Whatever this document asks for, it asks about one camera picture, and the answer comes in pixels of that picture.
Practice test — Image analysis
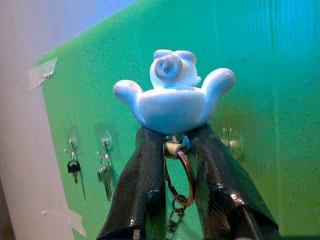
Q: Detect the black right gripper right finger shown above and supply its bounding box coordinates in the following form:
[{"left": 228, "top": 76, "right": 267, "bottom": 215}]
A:
[{"left": 186, "top": 123, "right": 282, "bottom": 240}]

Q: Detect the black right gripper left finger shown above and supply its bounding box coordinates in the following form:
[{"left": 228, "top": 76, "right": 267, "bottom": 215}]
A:
[{"left": 95, "top": 126, "right": 168, "bottom": 240}]

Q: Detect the white figurine keychain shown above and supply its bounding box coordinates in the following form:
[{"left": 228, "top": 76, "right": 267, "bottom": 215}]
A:
[{"left": 112, "top": 48, "right": 237, "bottom": 235}]

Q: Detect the silver key bunch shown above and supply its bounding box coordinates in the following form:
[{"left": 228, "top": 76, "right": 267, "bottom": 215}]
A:
[{"left": 95, "top": 149, "right": 115, "bottom": 202}]

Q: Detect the black-headed key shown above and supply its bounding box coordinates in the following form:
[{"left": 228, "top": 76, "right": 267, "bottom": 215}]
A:
[{"left": 66, "top": 149, "right": 82, "bottom": 185}]

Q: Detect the clear tape strip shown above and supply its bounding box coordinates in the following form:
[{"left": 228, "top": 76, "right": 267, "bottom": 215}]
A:
[
  {"left": 41, "top": 208, "right": 87, "bottom": 238},
  {"left": 27, "top": 56, "right": 59, "bottom": 92}
]

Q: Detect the clear adhesive wall hook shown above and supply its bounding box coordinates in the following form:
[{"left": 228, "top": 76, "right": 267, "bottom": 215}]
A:
[
  {"left": 218, "top": 124, "right": 247, "bottom": 162},
  {"left": 63, "top": 126, "right": 81, "bottom": 157},
  {"left": 96, "top": 124, "right": 116, "bottom": 158}
]

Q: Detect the green corrugated wall board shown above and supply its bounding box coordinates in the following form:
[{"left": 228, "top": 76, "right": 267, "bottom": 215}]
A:
[{"left": 35, "top": 0, "right": 320, "bottom": 240}]

